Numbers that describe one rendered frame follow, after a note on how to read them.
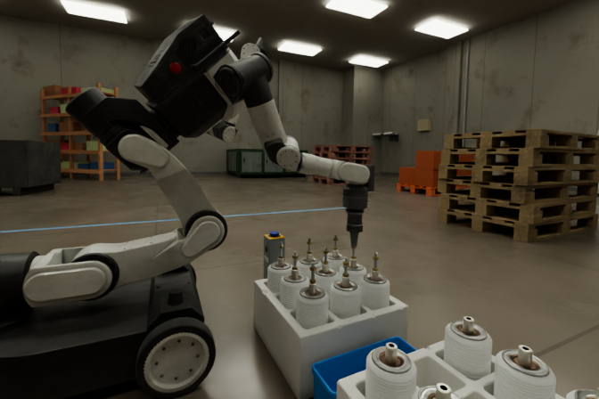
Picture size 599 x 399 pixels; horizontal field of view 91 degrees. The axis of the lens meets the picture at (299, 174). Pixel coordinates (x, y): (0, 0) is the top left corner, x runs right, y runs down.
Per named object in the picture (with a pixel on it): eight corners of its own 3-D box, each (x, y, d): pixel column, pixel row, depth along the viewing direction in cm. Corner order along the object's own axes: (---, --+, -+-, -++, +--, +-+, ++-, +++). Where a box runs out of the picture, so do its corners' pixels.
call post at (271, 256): (268, 313, 122) (269, 240, 120) (262, 305, 128) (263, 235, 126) (284, 310, 125) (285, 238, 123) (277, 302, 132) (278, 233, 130)
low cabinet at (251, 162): (284, 173, 1073) (284, 150, 1068) (307, 177, 900) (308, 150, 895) (225, 174, 985) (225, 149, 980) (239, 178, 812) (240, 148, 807)
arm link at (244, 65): (255, 109, 86) (236, 61, 80) (234, 112, 91) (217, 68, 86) (279, 95, 94) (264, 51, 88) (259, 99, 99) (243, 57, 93)
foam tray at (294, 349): (299, 403, 78) (300, 337, 77) (253, 326, 113) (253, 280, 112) (406, 359, 96) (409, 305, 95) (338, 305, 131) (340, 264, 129)
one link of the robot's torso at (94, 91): (57, 108, 82) (109, 69, 87) (70, 114, 94) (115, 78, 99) (138, 178, 92) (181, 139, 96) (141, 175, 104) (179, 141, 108)
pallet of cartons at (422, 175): (484, 193, 553) (487, 151, 548) (436, 197, 493) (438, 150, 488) (439, 188, 638) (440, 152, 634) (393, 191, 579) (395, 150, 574)
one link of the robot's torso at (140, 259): (48, 271, 81) (217, 207, 99) (69, 249, 99) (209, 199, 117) (71, 319, 84) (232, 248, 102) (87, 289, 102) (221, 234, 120)
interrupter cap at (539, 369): (536, 384, 54) (536, 379, 54) (493, 358, 60) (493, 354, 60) (557, 370, 57) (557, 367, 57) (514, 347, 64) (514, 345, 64)
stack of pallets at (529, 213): (503, 212, 365) (507, 139, 360) (599, 228, 287) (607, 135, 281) (432, 220, 308) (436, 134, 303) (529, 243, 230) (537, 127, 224)
